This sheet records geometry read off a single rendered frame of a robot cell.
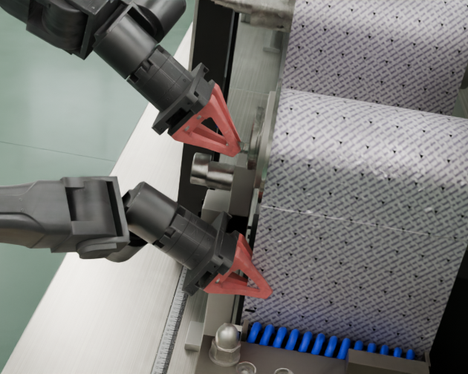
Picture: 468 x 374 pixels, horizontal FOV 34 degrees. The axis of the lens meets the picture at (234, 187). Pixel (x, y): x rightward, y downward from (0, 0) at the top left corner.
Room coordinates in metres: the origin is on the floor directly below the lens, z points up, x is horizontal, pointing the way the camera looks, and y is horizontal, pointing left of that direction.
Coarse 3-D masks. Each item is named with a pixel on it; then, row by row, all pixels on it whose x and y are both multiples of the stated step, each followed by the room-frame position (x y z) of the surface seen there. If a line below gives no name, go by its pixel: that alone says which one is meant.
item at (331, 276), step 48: (288, 240) 0.74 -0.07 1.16; (336, 240) 0.73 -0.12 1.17; (384, 240) 0.73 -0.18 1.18; (432, 240) 0.73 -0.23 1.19; (288, 288) 0.74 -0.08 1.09; (336, 288) 0.73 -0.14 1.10; (384, 288) 0.73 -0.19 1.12; (432, 288) 0.73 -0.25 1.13; (288, 336) 0.74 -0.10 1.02; (384, 336) 0.73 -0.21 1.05; (432, 336) 0.73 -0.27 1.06
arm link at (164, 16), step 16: (64, 0) 0.80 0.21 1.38; (80, 0) 0.80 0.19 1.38; (96, 0) 0.81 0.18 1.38; (112, 0) 0.84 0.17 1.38; (128, 0) 0.86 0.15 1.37; (144, 0) 0.85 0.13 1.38; (160, 0) 0.86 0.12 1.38; (176, 0) 0.88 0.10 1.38; (96, 16) 0.80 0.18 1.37; (160, 16) 0.85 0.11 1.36; (176, 16) 0.87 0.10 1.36; (160, 32) 0.85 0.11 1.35; (80, 48) 0.83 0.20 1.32
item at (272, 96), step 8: (272, 96) 0.80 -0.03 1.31; (272, 104) 0.78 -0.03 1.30; (272, 112) 0.77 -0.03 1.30; (264, 120) 0.77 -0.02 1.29; (264, 128) 0.76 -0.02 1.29; (264, 136) 0.75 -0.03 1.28; (264, 144) 0.75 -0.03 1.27; (264, 152) 0.75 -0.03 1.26; (256, 168) 0.75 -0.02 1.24; (256, 176) 0.75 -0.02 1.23; (256, 184) 0.76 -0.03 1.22
